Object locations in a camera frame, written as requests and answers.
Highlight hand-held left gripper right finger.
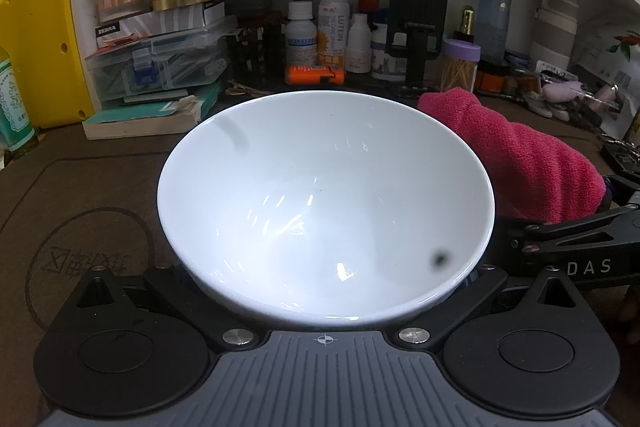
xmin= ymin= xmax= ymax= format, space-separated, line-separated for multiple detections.
xmin=395 ymin=264 xmax=581 ymax=353

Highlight metal hair clips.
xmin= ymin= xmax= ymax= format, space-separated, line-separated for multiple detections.
xmin=227 ymin=81 xmax=271 ymax=96

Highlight blue bottle gold cap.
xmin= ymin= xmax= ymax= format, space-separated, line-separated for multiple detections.
xmin=479 ymin=0 xmax=515 ymax=64

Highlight green labelled bottle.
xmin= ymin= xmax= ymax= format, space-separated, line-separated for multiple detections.
xmin=0 ymin=47 xmax=37 ymax=152

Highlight white medicine bottle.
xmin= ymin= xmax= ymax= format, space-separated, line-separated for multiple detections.
xmin=285 ymin=1 xmax=319 ymax=68

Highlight pink towel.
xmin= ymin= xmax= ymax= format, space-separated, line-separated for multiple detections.
xmin=417 ymin=88 xmax=607 ymax=224

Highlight clear plastic organizer box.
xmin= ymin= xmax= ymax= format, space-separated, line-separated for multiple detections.
xmin=85 ymin=14 xmax=238 ymax=100

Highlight white ceramic bowl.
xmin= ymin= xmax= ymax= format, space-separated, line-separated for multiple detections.
xmin=156 ymin=90 xmax=496 ymax=327

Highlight purple lidded toothpick jar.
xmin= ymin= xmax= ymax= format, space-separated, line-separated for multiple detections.
xmin=440 ymin=38 xmax=482 ymax=94

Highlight white fruit print box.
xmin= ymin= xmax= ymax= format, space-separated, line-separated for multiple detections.
xmin=572 ymin=17 xmax=640 ymax=142

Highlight teal covered book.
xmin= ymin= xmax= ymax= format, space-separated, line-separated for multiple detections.
xmin=82 ymin=82 xmax=223 ymax=140

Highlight dark bottle gold cap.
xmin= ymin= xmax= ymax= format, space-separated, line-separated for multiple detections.
xmin=452 ymin=6 xmax=476 ymax=42

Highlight yellow plastic bin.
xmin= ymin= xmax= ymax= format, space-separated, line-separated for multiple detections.
xmin=0 ymin=0 xmax=96 ymax=130

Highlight small white bottle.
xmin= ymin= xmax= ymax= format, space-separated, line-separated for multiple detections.
xmin=346 ymin=13 xmax=372 ymax=74

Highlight pink plastic object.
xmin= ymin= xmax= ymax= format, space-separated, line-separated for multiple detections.
xmin=542 ymin=79 xmax=584 ymax=104

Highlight orange jar black lid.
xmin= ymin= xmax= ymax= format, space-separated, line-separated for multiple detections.
xmin=475 ymin=59 xmax=508 ymax=95

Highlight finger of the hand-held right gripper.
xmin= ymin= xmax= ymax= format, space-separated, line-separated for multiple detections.
xmin=505 ymin=203 xmax=640 ymax=279
xmin=597 ymin=174 xmax=640 ymax=212

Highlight black key fob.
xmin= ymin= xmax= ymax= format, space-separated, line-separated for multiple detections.
xmin=600 ymin=134 xmax=640 ymax=180

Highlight copper coloured box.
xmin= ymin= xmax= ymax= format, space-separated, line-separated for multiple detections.
xmin=97 ymin=0 xmax=153 ymax=22

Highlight brown desk mat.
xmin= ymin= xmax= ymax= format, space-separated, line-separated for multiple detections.
xmin=0 ymin=92 xmax=640 ymax=427

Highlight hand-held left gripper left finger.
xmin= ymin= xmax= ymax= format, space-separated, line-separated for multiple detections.
xmin=75 ymin=264 xmax=268 ymax=353

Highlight white spray can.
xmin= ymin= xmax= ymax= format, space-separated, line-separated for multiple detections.
xmin=317 ymin=0 xmax=347 ymax=70

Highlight white jar blue label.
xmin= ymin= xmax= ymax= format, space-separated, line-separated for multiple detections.
xmin=370 ymin=22 xmax=408 ymax=82

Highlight orange plastic tool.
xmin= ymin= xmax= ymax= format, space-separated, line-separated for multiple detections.
xmin=285 ymin=65 xmax=345 ymax=86

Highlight dark glass vial set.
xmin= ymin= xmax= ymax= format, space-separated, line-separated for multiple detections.
xmin=227 ymin=24 xmax=286 ymax=90

